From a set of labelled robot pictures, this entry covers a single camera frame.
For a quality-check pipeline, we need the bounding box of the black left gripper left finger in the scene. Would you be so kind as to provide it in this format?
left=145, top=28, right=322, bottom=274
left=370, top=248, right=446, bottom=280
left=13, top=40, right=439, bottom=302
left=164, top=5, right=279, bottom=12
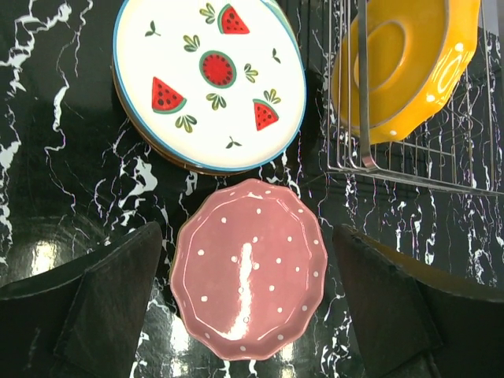
left=1, top=222, right=162, bottom=377

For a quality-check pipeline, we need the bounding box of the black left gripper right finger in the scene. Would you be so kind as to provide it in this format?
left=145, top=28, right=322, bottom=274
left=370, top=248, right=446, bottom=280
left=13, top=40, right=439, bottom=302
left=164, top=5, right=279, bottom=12
left=333, top=225, right=503, bottom=377

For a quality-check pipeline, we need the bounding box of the pink polka dot plate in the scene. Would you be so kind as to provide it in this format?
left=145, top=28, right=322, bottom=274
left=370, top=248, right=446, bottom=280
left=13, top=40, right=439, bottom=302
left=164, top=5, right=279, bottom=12
left=170, top=179, right=328, bottom=361

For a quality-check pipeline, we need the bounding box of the yellow polka dot plate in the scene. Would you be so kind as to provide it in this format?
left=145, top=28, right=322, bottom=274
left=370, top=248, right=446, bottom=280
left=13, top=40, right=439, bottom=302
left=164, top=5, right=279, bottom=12
left=330, top=0, right=482, bottom=145

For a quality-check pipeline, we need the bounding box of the white watermelon pattern plate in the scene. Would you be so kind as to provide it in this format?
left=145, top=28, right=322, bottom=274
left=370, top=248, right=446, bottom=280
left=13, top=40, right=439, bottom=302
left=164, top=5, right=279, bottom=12
left=113, top=0, right=308, bottom=172

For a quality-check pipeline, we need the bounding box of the metal wire dish rack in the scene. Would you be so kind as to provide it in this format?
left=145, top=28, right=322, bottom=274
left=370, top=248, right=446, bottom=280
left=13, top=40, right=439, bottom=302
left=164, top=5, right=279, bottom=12
left=325, top=1, right=503, bottom=197

